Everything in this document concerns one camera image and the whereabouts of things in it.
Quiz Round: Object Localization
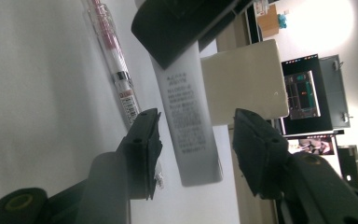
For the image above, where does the computer monitor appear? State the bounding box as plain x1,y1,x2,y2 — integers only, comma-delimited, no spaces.
281,53,334,135

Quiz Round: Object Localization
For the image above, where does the beige square cup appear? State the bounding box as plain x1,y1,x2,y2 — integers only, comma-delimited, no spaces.
200,38,290,127

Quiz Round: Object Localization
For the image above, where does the grey metal cabinet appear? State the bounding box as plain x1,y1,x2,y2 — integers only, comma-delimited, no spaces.
318,53,352,131

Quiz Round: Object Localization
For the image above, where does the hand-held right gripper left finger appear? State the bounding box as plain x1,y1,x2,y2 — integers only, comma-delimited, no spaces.
116,107,163,201

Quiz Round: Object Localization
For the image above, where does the cardboard box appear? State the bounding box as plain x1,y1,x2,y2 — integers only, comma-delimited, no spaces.
256,4,281,39

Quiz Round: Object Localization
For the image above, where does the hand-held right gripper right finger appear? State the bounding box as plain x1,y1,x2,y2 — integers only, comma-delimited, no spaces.
231,107,294,201

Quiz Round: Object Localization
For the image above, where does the white table board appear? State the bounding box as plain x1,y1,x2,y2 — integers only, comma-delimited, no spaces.
0,0,241,224

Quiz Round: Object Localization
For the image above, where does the white printed tube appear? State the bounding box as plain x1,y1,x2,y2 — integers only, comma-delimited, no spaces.
150,40,225,188

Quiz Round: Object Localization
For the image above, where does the clear pen with pink print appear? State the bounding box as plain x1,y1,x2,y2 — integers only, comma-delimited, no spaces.
85,0,166,190

